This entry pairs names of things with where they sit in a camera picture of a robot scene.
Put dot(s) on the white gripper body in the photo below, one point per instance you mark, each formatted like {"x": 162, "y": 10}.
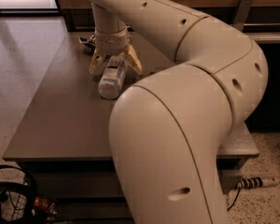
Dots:
{"x": 111, "y": 44}

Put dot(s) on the white power strip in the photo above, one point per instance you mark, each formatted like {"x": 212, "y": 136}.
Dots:
{"x": 257, "y": 182}

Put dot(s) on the grey drawer cabinet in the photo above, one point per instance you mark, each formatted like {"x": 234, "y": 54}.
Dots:
{"x": 67, "y": 119}

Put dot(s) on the blue crumpled chip bag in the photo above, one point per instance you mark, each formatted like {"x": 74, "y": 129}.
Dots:
{"x": 89, "y": 43}

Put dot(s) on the orange snack packet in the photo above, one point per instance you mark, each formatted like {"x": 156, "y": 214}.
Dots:
{"x": 45, "y": 205}

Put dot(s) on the clear plastic water bottle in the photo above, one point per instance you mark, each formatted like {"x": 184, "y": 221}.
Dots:
{"x": 113, "y": 77}

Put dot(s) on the grey drawer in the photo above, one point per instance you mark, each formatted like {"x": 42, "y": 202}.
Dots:
{"x": 94, "y": 210}
{"x": 78, "y": 185}

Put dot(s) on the low grey side shelf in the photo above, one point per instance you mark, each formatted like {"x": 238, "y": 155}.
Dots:
{"x": 265, "y": 38}

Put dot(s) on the black wire basket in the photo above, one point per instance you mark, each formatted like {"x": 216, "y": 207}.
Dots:
{"x": 22, "y": 198}

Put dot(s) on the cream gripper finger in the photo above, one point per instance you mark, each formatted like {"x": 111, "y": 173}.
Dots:
{"x": 132, "y": 59}
{"x": 97, "y": 59}

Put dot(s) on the upper grey drawer front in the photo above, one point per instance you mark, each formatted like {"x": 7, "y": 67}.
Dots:
{"x": 78, "y": 185}

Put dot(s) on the right metal wall bracket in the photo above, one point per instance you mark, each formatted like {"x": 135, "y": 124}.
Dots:
{"x": 241, "y": 14}

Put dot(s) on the lower grey drawer front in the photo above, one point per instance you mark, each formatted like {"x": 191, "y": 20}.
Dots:
{"x": 94, "y": 210}

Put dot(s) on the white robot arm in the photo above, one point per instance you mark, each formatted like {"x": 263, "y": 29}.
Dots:
{"x": 165, "y": 130}

